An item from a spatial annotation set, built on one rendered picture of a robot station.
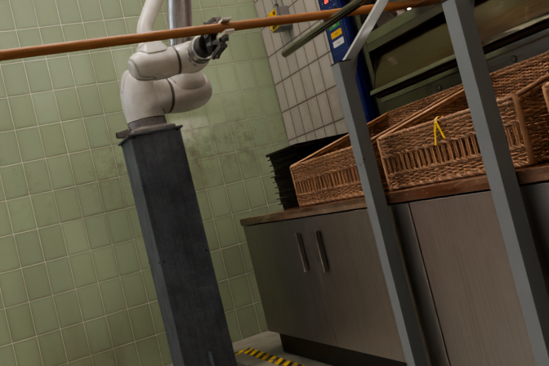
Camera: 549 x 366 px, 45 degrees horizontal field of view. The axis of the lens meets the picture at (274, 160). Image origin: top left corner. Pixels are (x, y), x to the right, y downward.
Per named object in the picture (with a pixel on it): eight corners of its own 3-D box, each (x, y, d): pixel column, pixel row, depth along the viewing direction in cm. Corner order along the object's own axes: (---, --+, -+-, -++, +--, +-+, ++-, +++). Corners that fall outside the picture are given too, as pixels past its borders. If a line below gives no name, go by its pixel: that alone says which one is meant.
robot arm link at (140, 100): (119, 127, 270) (107, 75, 271) (159, 122, 281) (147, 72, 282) (136, 118, 257) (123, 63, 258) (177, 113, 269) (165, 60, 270)
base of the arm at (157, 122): (113, 144, 271) (110, 131, 272) (166, 134, 280) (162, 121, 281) (122, 136, 255) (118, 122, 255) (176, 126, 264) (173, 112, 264)
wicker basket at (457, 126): (514, 158, 208) (491, 72, 209) (685, 123, 156) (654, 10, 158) (385, 192, 188) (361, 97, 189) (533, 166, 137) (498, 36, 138)
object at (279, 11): (284, 32, 329) (279, 12, 330) (292, 24, 320) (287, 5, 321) (270, 33, 326) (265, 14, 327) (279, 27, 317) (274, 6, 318)
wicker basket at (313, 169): (406, 180, 261) (388, 111, 263) (506, 159, 210) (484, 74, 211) (296, 208, 242) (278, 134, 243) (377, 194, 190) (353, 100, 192)
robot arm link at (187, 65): (217, 63, 237) (183, 70, 231) (204, 73, 251) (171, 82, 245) (208, 33, 237) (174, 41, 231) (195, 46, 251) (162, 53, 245)
